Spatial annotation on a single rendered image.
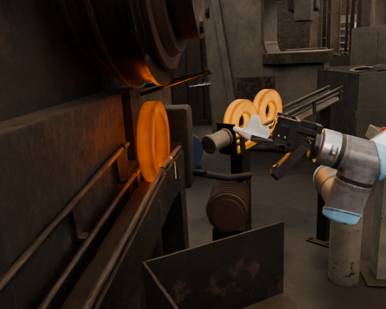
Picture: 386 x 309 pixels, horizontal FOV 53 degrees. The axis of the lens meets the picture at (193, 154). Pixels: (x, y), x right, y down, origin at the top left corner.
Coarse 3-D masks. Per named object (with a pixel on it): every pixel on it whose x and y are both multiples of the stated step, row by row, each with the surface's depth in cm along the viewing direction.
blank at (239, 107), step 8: (232, 104) 126; (240, 104) 126; (248, 104) 129; (232, 112) 124; (240, 112) 126; (248, 112) 129; (256, 112) 133; (224, 120) 125; (232, 120) 124; (248, 120) 132
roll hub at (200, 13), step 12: (168, 0) 69; (180, 0) 69; (192, 0) 70; (204, 0) 88; (180, 12) 71; (192, 12) 71; (204, 12) 86; (180, 24) 74; (192, 24) 74; (180, 36) 78; (192, 36) 79
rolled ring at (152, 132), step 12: (144, 108) 84; (156, 108) 85; (144, 120) 81; (156, 120) 85; (144, 132) 80; (156, 132) 95; (168, 132) 97; (144, 144) 80; (156, 144) 96; (168, 144) 97; (144, 156) 81; (156, 156) 94; (144, 168) 82; (156, 168) 84
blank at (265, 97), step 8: (256, 96) 136; (264, 96) 135; (272, 96) 138; (256, 104) 135; (264, 104) 136; (272, 104) 141; (280, 104) 143; (264, 112) 136; (272, 112) 143; (280, 112) 144; (264, 120) 137; (272, 128) 141
